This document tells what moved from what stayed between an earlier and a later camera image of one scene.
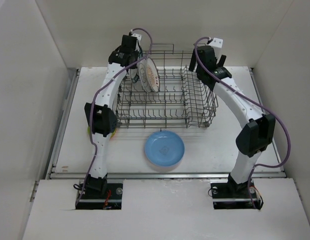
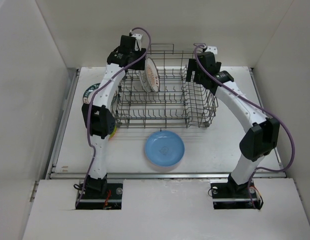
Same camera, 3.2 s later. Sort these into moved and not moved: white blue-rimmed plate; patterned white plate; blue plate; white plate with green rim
Moved: white plate with green rim
Not moved: blue plate; patterned white plate; white blue-rimmed plate
